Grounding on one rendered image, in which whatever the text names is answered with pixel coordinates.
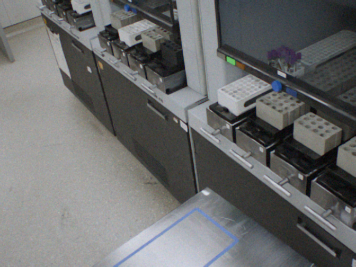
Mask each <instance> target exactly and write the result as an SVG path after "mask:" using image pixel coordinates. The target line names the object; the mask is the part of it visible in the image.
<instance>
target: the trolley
mask: <svg viewBox="0 0 356 267"><path fill-rule="evenodd" d="M91 267H318V266H317V265H316V264H314V263H312V262H311V261H310V260H308V259H306V258H305V257H304V256H303V255H301V254H300V253H298V252H297V251H295V250H294V249H293V248H292V247H291V246H289V245H287V244H286V243H284V242H283V241H281V240H280V239H279V238H277V237H276V236H275V235H274V234H272V233H270V232H269V231H268V230H267V229H265V228H264V227H262V226H261V225H259V224H258V223H257V222H255V221H254V220H253V219H252V218H250V217H248V216H247V215H246V214H244V213H243V212H241V211H240V210H238V209H237V208H236V207H235V206H233V205H232V204H231V203H229V202H227V201H226V200H225V199H224V198H222V197H221V196H219V195H218V194H216V193H215V191H213V190H211V189H210V188H208V187H205V188H204V189H203V190H201V191H200V192H198V193H197V194H196V195H194V196H193V197H191V198H189V199H188V200H187V201H186V202H184V203H182V204H181V205H179V206H178V207H177V208H175V209H174V210H172V211H170V212H169V213H168V214H167V215H166V216H164V217H162V218H161V219H159V220H158V221H156V222H155V223H154V224H152V225H151V226H149V227H147V228H146V229H145V230H144V231H142V232H140V233H139V234H138V235H136V236H134V237H133V238H132V239H131V240H129V241H127V242H125V243H124V244H123V245H121V246H120V247H119V248H117V249H116V250H114V251H113V252H111V253H110V254H109V255H107V256H106V257H105V258H103V259H101V260H99V261H98V262H97V263H95V264H94V265H93V266H91Z"/></svg>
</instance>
